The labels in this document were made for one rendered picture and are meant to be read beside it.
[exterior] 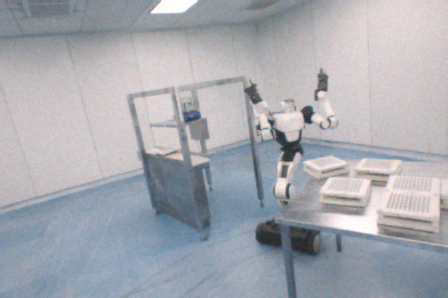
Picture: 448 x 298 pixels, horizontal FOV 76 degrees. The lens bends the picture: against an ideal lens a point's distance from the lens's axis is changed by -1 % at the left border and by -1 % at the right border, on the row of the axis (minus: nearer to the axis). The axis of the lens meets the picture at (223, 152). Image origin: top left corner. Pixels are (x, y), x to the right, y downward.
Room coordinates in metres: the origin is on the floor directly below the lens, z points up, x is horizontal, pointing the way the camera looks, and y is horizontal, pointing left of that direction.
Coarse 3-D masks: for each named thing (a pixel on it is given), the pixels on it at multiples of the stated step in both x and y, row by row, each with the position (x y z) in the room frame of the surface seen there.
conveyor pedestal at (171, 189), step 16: (160, 176) 3.59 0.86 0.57; (176, 176) 3.25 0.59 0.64; (160, 192) 3.68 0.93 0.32; (176, 192) 3.31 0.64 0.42; (160, 208) 3.79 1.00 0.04; (176, 208) 3.38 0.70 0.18; (192, 208) 3.07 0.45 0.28; (208, 208) 3.13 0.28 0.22; (192, 224) 3.15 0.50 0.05; (208, 224) 3.13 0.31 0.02
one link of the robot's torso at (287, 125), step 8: (280, 112) 2.80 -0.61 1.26; (288, 112) 2.64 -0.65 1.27; (296, 112) 2.63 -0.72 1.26; (280, 120) 2.58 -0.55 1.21; (288, 120) 2.58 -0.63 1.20; (296, 120) 2.59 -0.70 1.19; (304, 120) 2.68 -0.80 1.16; (272, 128) 2.76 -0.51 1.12; (280, 128) 2.58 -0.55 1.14; (288, 128) 2.58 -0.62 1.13; (296, 128) 2.59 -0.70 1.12; (280, 136) 2.61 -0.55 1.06; (288, 136) 2.58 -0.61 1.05; (296, 136) 2.60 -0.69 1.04; (280, 144) 2.70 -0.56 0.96; (288, 144) 2.61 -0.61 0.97
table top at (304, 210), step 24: (408, 168) 1.85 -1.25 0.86; (432, 168) 1.78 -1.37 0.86; (312, 192) 1.71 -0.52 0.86; (288, 216) 1.44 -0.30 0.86; (312, 216) 1.40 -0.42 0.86; (336, 216) 1.36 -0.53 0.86; (360, 216) 1.32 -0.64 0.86; (384, 240) 1.13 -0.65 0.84; (408, 240) 1.07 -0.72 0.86; (432, 240) 1.04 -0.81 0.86
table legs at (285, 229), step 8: (280, 224) 1.46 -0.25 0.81; (288, 232) 1.45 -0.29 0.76; (288, 240) 1.44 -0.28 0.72; (336, 240) 2.27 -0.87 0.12; (288, 248) 1.44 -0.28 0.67; (288, 256) 1.44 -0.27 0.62; (288, 264) 1.44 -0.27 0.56; (288, 272) 1.45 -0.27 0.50; (288, 280) 1.45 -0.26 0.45; (288, 288) 1.46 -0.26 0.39; (288, 296) 1.46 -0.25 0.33; (296, 296) 1.46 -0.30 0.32
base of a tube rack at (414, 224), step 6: (384, 216) 1.24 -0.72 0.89; (390, 216) 1.23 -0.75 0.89; (378, 222) 1.23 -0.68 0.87; (384, 222) 1.21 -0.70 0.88; (390, 222) 1.20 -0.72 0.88; (396, 222) 1.18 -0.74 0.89; (402, 222) 1.17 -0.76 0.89; (408, 222) 1.16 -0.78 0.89; (414, 222) 1.15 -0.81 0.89; (420, 222) 1.14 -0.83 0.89; (426, 222) 1.14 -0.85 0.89; (414, 228) 1.14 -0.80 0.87; (420, 228) 1.12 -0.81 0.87; (426, 228) 1.11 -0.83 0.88; (432, 228) 1.10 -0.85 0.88; (438, 228) 1.08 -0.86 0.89
